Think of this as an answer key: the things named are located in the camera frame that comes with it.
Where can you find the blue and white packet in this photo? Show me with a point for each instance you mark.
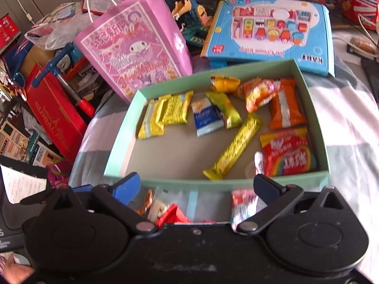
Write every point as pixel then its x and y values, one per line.
pixel 205 119

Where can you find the orange round candy packet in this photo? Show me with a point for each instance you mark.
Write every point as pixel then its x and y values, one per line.
pixel 145 202

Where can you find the white paper sheet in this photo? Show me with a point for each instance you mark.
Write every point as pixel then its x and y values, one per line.
pixel 17 183

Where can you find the orange packet with silver stripe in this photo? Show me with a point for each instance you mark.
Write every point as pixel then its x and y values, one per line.
pixel 288 106

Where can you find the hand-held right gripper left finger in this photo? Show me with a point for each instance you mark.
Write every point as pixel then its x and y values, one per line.
pixel 127 187

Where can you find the orange-red printed puffy packet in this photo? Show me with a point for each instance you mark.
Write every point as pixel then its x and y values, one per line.
pixel 257 93

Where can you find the blue toy shop box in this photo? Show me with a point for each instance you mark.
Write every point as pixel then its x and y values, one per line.
pixel 266 44

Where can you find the colourful toy kitchen box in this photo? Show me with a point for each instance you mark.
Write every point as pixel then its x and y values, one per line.
pixel 26 142

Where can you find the pink cartoon gift bag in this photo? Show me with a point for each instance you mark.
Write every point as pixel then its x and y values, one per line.
pixel 133 50

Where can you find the brown bread bun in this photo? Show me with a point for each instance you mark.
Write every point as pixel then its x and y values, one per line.
pixel 362 44

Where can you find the mint green cardboard box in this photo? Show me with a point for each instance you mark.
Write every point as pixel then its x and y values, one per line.
pixel 183 153

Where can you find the red cardboard box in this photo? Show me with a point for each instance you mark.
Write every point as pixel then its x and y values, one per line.
pixel 53 109

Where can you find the small red packet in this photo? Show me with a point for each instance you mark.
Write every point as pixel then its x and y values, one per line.
pixel 174 214

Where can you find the small yellow packet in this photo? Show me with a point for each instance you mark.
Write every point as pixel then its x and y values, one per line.
pixel 225 84

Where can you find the blue dinosaur toy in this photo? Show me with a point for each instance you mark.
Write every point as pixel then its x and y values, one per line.
pixel 189 14

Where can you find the person's left hand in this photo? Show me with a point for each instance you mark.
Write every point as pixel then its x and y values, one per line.
pixel 14 270

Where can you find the yellow wavy striped packet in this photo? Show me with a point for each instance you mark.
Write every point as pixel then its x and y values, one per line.
pixel 151 121

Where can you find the black cardboard box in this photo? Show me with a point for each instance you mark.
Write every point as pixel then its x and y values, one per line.
pixel 88 75

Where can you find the red rainbow candy packet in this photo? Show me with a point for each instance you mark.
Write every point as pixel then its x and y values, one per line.
pixel 287 151

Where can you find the long yellow bar packet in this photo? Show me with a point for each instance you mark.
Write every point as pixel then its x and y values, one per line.
pixel 234 146

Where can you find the pink packet with round print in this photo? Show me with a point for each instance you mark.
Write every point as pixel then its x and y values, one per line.
pixel 242 210

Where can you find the black phone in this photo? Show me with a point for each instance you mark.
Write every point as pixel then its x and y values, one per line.
pixel 371 77

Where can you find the clear packet with white cake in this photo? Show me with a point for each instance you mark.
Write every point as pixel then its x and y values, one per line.
pixel 160 207

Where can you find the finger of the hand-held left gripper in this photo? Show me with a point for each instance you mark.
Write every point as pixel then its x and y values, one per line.
pixel 81 190

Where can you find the yellow-green packet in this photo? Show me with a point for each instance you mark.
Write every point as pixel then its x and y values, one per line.
pixel 226 109

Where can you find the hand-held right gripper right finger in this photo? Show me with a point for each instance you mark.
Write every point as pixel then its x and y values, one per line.
pixel 266 186

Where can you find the small white candy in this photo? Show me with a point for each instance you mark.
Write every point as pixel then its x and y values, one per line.
pixel 260 161

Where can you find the white plastic bag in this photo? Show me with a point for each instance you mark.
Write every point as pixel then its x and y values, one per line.
pixel 59 29

